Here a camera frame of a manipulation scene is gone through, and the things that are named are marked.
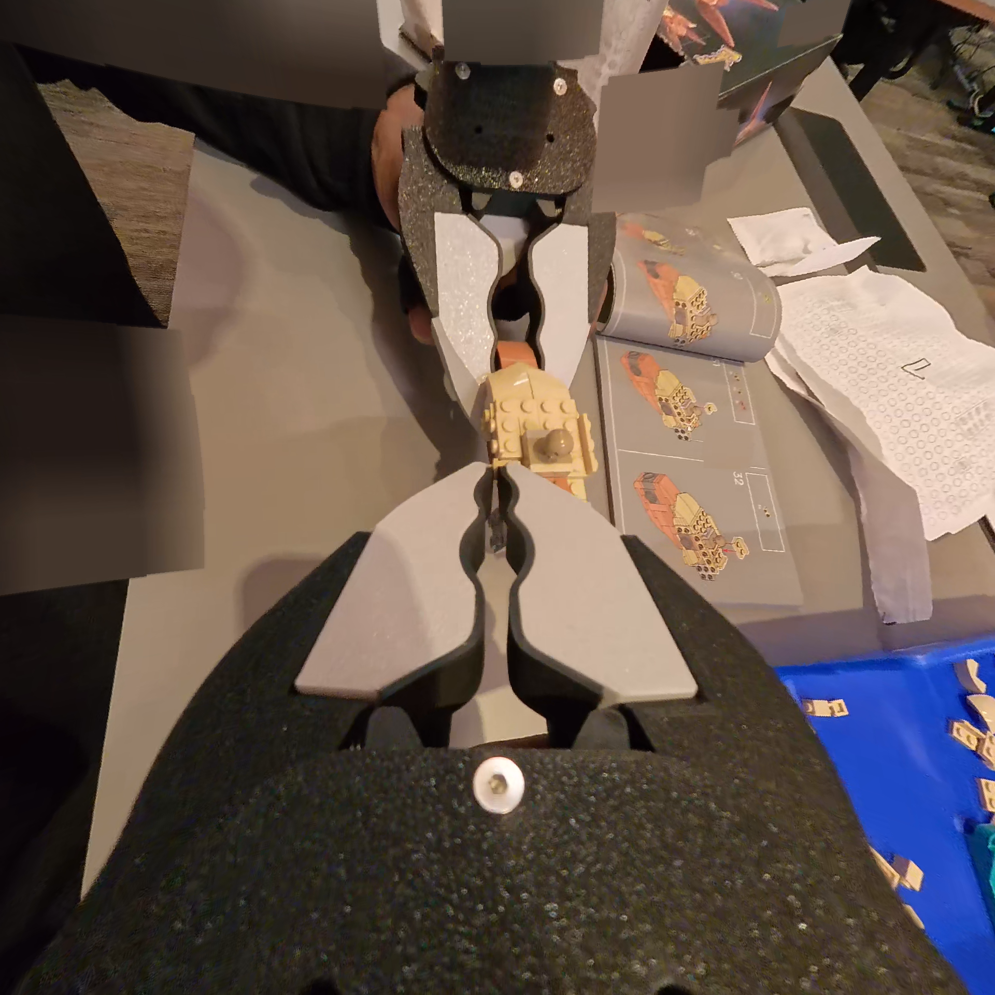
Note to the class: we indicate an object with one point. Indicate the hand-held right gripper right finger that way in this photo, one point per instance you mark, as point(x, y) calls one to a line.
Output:
point(606, 614)

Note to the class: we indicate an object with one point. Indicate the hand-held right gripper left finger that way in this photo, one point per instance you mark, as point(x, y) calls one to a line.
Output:
point(389, 607)

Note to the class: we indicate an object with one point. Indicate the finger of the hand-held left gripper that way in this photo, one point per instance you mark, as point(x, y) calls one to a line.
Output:
point(564, 296)
point(462, 296)

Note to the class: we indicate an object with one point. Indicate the tan brick vehicle model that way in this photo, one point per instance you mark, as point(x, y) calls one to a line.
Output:
point(536, 427)

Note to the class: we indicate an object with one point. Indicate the person's left forearm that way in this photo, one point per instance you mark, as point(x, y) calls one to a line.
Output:
point(233, 132)

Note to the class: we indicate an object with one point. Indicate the grey desk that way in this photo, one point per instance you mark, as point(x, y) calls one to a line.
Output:
point(311, 389)

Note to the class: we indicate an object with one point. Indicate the person's left hand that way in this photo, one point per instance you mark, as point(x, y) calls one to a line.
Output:
point(389, 156)

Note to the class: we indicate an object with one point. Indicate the grey instruction booklet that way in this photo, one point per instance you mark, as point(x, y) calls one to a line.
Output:
point(684, 482)

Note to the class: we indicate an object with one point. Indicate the dark printed toy box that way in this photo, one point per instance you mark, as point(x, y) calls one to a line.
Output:
point(746, 47)

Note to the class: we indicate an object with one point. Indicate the blue plastic bin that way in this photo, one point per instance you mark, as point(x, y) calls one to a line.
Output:
point(878, 778)

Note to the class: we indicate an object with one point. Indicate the heap of tan bricks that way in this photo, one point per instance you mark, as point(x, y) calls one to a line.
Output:
point(971, 738)

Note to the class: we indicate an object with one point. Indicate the person's black clothing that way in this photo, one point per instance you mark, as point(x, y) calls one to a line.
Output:
point(47, 234)

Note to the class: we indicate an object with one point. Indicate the green brick plate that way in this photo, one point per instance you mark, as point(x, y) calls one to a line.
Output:
point(984, 851)

